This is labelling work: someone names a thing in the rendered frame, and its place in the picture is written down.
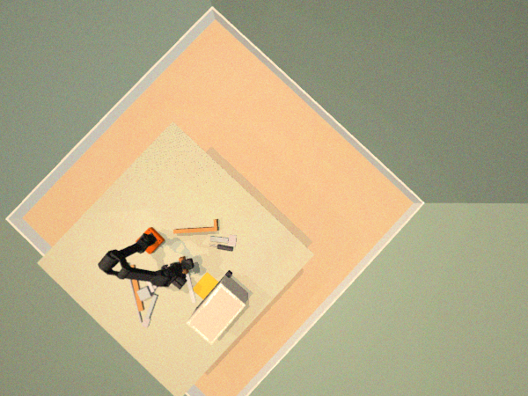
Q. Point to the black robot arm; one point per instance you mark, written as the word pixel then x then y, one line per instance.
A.
pixel 160 278

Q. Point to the beige cabinet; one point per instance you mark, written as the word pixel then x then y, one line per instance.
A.
pixel 219 306

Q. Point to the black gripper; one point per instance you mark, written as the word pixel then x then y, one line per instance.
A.
pixel 185 264

